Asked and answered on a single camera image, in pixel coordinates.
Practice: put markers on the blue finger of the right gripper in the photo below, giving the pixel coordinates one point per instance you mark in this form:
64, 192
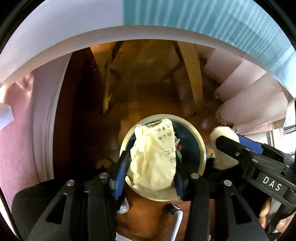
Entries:
252, 145
244, 156

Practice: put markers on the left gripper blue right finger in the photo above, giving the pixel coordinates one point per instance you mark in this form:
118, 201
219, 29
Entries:
181, 183

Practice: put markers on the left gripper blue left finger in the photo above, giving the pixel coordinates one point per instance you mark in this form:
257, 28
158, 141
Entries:
118, 174

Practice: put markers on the white tissue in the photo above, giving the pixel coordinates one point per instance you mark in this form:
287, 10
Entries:
220, 144

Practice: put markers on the green wrapper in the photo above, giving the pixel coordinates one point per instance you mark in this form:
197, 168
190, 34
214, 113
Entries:
179, 155

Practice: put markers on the yellow paper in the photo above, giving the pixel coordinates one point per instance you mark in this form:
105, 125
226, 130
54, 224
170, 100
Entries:
153, 165

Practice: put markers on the round dark blue trash bin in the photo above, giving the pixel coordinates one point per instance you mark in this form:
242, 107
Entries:
188, 141

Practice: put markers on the person's right hand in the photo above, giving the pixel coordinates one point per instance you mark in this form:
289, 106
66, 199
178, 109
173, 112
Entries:
269, 211

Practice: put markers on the pink bed cover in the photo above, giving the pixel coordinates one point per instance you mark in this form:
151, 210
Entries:
27, 142

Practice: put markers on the wooden table leg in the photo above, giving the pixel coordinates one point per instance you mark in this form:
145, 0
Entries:
192, 64

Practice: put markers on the teal striped leafy tablecloth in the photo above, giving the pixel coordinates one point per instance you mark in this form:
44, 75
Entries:
57, 28

